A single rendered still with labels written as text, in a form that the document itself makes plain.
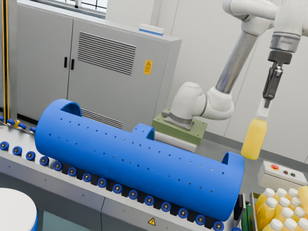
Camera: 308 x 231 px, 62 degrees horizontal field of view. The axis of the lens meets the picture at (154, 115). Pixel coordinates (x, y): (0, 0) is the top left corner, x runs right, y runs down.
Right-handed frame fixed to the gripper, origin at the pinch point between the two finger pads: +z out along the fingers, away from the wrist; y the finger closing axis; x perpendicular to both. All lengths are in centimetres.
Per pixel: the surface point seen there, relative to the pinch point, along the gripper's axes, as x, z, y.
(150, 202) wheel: -33, 50, 5
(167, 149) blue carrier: -30.8, 24.6, 5.1
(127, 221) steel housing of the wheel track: -41, 61, 6
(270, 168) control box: 16.4, 33.0, -31.4
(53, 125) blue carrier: -80, 27, 10
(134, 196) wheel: -40, 50, 5
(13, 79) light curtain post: -143, 23, -34
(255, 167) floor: 55, 112, -258
